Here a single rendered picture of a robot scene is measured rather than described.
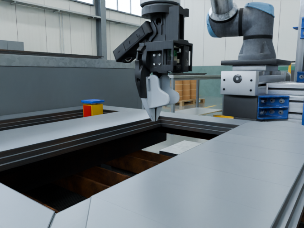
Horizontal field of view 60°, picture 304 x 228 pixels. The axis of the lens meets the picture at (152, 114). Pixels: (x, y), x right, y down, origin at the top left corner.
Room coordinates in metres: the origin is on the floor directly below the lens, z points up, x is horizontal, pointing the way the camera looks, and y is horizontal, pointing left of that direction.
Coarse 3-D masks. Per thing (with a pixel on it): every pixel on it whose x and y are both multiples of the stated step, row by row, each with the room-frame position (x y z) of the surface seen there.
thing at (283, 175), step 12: (180, 156) 0.43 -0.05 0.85; (192, 156) 0.43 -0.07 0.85; (204, 156) 0.43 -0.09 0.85; (216, 156) 0.43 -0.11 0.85; (228, 156) 0.43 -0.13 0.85; (216, 168) 0.37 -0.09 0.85; (228, 168) 0.37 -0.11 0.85; (240, 168) 0.37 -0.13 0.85; (252, 168) 0.37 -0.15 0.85; (264, 168) 0.37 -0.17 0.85; (276, 168) 0.37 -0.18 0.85; (288, 168) 0.37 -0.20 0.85; (300, 168) 0.37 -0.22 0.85; (264, 180) 0.33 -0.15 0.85; (276, 180) 0.33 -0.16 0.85; (288, 180) 0.33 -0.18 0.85
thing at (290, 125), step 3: (261, 123) 0.71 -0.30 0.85; (264, 123) 0.71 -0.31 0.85; (267, 123) 0.71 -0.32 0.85; (270, 123) 0.71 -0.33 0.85; (273, 123) 0.71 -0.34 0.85; (276, 123) 0.71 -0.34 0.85; (279, 123) 0.71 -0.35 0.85; (282, 123) 0.71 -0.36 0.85; (285, 123) 0.72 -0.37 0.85; (288, 123) 0.72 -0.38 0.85; (291, 123) 0.72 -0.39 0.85; (294, 123) 0.72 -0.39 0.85; (285, 126) 0.68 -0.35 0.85; (288, 126) 0.68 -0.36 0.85; (291, 126) 0.68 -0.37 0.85; (294, 126) 0.68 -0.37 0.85; (297, 126) 0.68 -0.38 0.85; (300, 126) 0.68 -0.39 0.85; (303, 126) 0.68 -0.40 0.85
